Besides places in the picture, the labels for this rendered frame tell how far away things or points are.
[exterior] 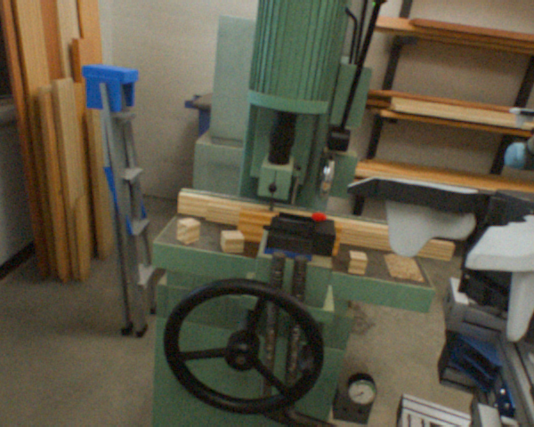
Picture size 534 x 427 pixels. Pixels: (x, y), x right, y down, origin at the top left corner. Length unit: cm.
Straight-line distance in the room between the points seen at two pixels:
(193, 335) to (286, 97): 57
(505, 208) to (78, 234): 219
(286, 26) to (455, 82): 275
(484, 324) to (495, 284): 91
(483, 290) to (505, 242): 12
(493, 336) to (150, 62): 292
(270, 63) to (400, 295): 54
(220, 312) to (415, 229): 68
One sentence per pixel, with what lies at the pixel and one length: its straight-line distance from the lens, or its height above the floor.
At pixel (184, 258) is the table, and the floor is 87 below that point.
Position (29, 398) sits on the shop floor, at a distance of 189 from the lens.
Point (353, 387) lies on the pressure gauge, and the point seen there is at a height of 67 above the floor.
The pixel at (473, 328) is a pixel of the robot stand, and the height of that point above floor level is 71.
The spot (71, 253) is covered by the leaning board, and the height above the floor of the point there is 16.
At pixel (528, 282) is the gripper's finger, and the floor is 123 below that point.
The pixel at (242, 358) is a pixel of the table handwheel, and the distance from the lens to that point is 75.
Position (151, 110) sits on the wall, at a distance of 348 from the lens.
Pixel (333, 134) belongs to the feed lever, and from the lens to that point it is 106.
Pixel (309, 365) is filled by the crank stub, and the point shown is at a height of 86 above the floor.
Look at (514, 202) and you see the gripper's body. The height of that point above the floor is 124.
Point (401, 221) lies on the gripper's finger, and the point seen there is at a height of 120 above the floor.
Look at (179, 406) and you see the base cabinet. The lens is 116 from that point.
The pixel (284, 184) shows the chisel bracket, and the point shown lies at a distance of 92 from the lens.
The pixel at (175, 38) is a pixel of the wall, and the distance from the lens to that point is 338.
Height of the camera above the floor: 131
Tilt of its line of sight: 22 degrees down
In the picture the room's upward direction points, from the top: 8 degrees clockwise
